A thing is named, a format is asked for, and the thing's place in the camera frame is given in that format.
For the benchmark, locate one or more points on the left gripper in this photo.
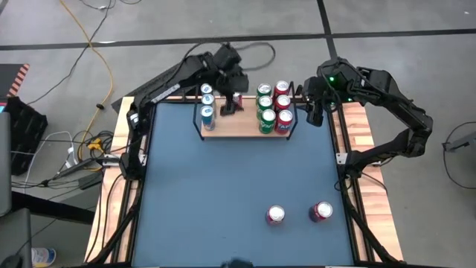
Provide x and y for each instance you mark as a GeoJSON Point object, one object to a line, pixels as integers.
{"type": "Point", "coordinates": [234, 82]}

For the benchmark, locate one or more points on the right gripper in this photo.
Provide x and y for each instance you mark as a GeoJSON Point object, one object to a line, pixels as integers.
{"type": "Point", "coordinates": [319, 99]}

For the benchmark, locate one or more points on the red Coca-Cola can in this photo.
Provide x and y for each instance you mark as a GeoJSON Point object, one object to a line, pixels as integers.
{"type": "Point", "coordinates": [238, 99]}
{"type": "Point", "coordinates": [324, 209]}
{"type": "Point", "coordinates": [276, 214]}

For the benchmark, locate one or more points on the blue silver Red Bull can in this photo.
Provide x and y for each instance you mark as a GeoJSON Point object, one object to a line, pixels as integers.
{"type": "Point", "coordinates": [208, 99]}
{"type": "Point", "coordinates": [206, 88]}
{"type": "Point", "coordinates": [207, 117]}

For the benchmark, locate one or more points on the green soda can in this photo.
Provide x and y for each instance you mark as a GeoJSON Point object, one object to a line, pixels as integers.
{"type": "Point", "coordinates": [267, 121]}
{"type": "Point", "coordinates": [265, 102]}
{"type": "Point", "coordinates": [264, 89]}

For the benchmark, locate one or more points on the red Fanta strawberry can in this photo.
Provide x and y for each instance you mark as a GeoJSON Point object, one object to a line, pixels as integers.
{"type": "Point", "coordinates": [284, 122]}
{"type": "Point", "coordinates": [283, 101]}
{"type": "Point", "coordinates": [281, 87]}

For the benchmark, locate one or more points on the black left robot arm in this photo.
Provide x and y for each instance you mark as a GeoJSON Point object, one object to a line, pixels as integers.
{"type": "Point", "coordinates": [165, 93]}

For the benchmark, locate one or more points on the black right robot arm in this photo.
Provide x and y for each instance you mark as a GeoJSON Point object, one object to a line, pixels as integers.
{"type": "Point", "coordinates": [390, 97]}

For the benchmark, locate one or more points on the blue table mat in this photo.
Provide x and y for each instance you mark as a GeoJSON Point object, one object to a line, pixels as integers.
{"type": "Point", "coordinates": [238, 186]}

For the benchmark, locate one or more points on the white power strip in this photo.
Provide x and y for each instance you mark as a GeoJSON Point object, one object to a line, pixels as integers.
{"type": "Point", "coordinates": [69, 152]}

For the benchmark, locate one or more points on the black floor beam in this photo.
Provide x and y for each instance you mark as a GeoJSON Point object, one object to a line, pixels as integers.
{"type": "Point", "coordinates": [52, 208]}

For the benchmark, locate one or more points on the black plastic crate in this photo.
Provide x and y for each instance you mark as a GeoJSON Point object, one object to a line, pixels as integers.
{"type": "Point", "coordinates": [26, 130]}

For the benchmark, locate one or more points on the black orange striped panel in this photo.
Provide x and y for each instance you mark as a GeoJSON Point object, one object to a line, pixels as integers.
{"type": "Point", "coordinates": [9, 78]}

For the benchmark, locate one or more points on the grey equipment case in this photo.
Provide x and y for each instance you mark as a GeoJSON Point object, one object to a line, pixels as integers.
{"type": "Point", "coordinates": [4, 164]}

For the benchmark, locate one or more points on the plastic bottle yellow blue label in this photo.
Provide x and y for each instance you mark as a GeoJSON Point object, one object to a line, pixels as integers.
{"type": "Point", "coordinates": [42, 257]}

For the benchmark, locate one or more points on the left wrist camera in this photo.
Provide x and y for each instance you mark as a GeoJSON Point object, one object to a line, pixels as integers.
{"type": "Point", "coordinates": [227, 56]}

